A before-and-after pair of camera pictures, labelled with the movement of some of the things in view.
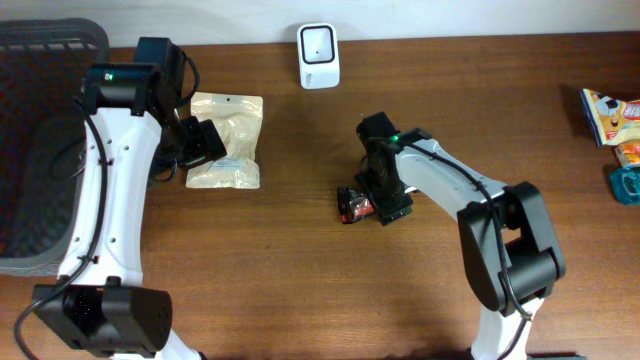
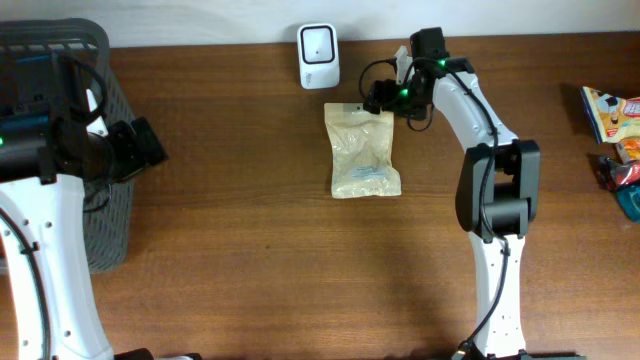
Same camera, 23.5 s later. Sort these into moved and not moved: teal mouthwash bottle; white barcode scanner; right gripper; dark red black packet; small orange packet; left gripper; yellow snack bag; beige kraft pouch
Moved: right gripper; left gripper; teal mouthwash bottle; dark red black packet; beige kraft pouch
Not moved: yellow snack bag; small orange packet; white barcode scanner
